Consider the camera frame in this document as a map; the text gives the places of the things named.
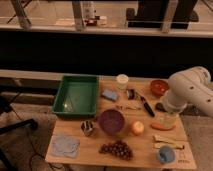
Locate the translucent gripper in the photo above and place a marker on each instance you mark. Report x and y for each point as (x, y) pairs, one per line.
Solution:
(167, 120)

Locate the black handled brush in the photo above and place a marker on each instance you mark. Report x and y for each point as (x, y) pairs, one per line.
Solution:
(133, 94)

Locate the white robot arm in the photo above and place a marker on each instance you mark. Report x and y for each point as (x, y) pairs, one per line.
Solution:
(190, 86)

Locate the white cup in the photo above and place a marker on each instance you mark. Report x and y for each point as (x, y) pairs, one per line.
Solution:
(122, 81)

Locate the metal cup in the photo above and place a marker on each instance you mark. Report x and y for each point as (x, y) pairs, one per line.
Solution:
(87, 127)

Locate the orange carrot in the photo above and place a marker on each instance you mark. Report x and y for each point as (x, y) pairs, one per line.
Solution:
(160, 127)

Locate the black rectangular block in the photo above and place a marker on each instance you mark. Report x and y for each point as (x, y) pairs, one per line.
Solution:
(160, 107)

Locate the apple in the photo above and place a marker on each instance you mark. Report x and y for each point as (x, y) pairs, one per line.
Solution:
(137, 128)

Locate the red bowl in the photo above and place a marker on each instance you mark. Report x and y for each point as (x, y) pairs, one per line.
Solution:
(158, 87)

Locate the blue round object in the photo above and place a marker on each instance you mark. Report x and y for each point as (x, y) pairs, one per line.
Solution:
(166, 155)

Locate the small metal utensil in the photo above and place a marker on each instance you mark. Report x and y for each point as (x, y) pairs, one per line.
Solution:
(127, 107)

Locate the bunch of dark grapes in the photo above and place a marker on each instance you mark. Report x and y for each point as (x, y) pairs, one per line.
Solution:
(118, 149)

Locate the purple bowl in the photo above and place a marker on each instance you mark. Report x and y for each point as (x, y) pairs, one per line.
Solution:
(111, 121)

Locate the blue sponge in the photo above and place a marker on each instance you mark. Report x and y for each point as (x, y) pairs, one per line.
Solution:
(110, 95)

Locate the green plastic tray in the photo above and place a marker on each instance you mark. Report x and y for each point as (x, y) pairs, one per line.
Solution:
(77, 97)

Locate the light blue cloth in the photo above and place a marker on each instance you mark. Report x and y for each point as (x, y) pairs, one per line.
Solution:
(64, 146)

